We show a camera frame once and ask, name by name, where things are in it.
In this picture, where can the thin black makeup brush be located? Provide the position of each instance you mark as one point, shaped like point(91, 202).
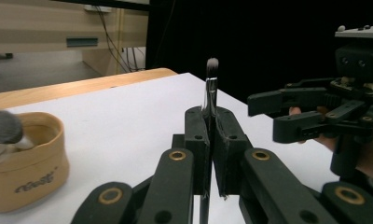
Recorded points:
point(212, 90)

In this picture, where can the wooden table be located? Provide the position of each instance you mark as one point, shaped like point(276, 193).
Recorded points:
point(66, 88)

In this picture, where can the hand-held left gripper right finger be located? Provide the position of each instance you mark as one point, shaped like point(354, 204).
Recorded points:
point(229, 146)

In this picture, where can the black curtain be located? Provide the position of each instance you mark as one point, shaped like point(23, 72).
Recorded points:
point(268, 46)

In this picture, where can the black chair base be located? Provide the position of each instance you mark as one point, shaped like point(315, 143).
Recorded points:
point(1, 56)

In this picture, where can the large black makeup brush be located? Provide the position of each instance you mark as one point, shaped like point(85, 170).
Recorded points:
point(2, 127)

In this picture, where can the white board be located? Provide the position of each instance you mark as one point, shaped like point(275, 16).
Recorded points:
point(128, 118)

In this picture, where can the light wooden desk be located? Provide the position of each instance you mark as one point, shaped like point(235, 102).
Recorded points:
point(35, 31)

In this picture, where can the white power strip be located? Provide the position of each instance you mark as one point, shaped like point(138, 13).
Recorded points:
point(97, 8)

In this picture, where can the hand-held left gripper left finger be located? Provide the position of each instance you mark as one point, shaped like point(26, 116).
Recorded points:
point(198, 140)

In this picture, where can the tan round brush cup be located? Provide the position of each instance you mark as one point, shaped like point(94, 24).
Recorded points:
point(29, 180)

